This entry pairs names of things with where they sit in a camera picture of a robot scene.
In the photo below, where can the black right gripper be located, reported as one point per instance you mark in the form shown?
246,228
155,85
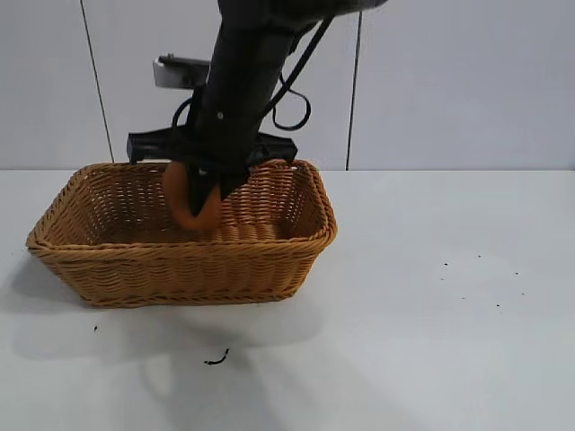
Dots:
224,139

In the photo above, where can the squashed orange foam fruit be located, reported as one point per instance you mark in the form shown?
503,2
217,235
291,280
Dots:
175,190

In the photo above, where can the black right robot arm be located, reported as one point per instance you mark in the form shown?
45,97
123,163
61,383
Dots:
251,49

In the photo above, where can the woven wicker rectangular basket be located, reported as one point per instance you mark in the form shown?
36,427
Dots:
179,269

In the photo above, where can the curved black debris scrap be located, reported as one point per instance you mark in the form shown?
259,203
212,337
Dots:
218,359

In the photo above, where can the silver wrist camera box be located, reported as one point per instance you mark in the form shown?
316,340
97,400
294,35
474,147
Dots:
177,75

